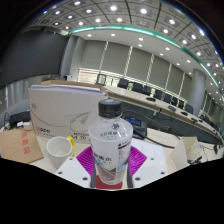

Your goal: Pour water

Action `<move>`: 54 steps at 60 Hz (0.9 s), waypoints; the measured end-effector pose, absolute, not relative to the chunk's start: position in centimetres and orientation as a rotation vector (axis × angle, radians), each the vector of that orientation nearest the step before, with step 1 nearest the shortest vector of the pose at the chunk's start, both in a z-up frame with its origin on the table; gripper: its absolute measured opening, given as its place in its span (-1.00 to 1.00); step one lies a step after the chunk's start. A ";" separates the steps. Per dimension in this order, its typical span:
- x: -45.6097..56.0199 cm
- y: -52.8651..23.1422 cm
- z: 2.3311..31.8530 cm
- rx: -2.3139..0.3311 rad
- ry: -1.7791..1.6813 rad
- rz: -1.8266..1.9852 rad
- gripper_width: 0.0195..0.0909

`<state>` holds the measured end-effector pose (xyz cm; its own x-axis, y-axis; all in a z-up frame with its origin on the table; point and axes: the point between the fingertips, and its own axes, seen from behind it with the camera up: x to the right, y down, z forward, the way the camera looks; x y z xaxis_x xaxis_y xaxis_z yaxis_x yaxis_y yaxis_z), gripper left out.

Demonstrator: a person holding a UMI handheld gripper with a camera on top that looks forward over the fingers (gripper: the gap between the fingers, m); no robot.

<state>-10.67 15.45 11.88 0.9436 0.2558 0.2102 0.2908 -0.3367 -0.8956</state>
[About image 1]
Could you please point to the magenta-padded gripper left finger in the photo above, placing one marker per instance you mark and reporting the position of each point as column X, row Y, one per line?
column 71, row 170

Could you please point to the long curved conference desk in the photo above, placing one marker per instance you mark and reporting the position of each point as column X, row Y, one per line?
column 160, row 105

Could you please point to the white paper cup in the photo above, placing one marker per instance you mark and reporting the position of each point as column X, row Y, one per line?
column 59, row 150

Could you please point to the white copy paper carton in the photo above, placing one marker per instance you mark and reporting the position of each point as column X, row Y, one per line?
column 63, row 110

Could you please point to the small white power block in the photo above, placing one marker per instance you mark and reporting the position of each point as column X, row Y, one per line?
column 27, row 125

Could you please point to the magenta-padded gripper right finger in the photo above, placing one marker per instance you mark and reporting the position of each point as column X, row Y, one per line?
column 146, row 170

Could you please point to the open white cardboard box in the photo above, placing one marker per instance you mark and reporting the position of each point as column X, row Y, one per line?
column 186, row 151

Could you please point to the row of black chairs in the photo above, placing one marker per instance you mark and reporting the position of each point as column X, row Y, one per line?
column 138, row 87

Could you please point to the recessed ceiling lights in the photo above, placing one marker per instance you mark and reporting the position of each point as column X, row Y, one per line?
column 113, row 7

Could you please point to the brown paper envelope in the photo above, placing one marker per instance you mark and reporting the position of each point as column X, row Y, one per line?
column 18, row 145

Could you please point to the clear plastic water bottle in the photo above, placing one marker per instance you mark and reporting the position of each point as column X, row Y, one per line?
column 110, row 140

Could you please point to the black power adapter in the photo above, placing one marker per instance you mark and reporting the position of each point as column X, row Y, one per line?
column 19, row 118

